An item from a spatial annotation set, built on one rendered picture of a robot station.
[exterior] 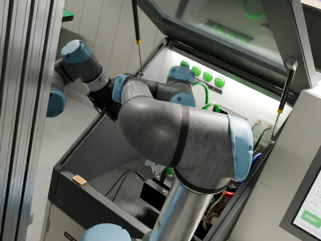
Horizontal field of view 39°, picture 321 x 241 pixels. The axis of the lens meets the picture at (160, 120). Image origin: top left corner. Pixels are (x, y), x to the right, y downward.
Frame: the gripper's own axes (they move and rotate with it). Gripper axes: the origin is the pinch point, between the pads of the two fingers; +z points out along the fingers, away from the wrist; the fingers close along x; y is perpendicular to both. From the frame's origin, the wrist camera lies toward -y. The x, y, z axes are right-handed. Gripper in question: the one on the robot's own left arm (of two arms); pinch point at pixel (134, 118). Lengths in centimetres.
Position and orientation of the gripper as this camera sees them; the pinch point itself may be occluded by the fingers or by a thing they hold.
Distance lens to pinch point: 151.5
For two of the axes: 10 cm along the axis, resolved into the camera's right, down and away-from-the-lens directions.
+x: 6.7, 2.8, -6.9
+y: -6.0, 7.4, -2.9
